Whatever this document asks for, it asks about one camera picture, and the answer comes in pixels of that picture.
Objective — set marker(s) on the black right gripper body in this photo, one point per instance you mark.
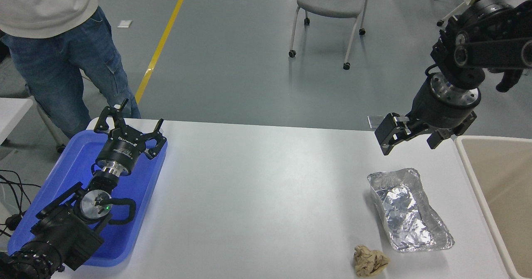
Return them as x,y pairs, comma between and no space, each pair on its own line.
436,110

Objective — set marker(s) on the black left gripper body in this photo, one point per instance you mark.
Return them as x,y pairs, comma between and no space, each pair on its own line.
120,152

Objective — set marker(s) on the silver foil tray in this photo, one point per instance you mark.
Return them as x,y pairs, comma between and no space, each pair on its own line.
405,216

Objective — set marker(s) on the silver floor plate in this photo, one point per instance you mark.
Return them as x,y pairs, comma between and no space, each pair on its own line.
374,122

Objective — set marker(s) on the blue plastic tray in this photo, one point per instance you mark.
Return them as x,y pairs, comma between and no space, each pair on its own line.
141,187

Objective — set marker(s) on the large pale bin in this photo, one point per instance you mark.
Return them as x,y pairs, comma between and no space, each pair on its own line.
507,187

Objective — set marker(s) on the white-legged chair on casters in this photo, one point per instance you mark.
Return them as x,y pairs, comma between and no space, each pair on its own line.
451,15

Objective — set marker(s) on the small white side table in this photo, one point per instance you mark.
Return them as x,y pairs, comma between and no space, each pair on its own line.
12,112

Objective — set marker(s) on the black plug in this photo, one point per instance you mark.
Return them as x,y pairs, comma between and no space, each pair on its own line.
13,222

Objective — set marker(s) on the crumpled tan paper ball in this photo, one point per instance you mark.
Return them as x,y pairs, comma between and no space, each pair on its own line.
368,262

